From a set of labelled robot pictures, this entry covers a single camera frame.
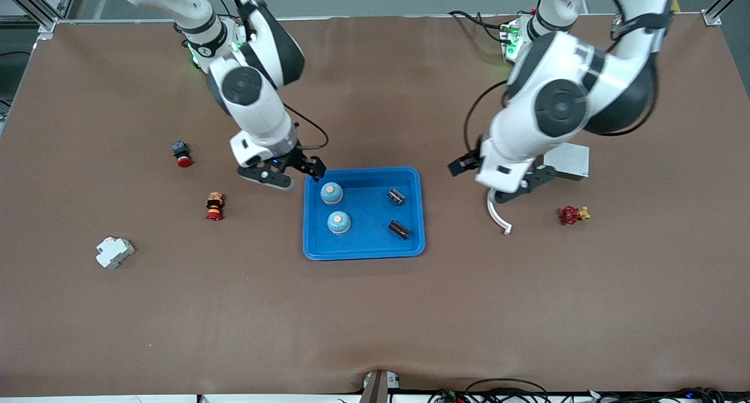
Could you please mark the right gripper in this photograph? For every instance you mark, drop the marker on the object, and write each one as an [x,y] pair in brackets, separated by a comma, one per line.
[302,161]

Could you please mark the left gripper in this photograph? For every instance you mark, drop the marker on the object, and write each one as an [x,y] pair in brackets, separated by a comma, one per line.
[467,162]

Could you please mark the light blue round bell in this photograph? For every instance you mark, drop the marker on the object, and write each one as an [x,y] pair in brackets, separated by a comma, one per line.
[339,222]
[331,193]

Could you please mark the dark cylindrical capacitor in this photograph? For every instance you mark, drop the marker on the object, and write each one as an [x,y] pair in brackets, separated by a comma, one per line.
[396,196]
[399,229]

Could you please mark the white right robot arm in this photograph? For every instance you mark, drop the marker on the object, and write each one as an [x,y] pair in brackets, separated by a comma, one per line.
[246,86]

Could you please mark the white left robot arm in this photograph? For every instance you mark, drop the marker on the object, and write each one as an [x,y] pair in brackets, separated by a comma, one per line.
[586,69]

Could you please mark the white curved plastic clamp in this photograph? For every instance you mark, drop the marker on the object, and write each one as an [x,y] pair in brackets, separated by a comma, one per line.
[495,212]

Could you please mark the red yellow emergency stop button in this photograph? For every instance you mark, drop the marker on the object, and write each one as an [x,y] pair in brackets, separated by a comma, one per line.
[214,207]

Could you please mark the blue plastic tray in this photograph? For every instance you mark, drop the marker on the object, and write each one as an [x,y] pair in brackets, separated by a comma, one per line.
[369,242]

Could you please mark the grey metal box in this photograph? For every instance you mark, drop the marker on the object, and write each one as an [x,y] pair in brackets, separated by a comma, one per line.
[571,163]

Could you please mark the red handwheel brass valve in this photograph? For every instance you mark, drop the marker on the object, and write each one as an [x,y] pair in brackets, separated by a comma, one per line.
[569,215]

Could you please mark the red push button black base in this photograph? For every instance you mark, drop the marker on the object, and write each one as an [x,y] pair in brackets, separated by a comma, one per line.
[183,156]

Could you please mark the brown table mat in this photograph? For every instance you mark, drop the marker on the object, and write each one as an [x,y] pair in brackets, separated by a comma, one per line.
[375,321]

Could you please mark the white circuit breaker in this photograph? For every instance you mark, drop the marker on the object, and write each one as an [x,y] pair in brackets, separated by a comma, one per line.
[114,252]

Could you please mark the grey mounting bracket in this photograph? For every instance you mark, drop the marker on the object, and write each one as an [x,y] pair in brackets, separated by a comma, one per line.
[376,388]

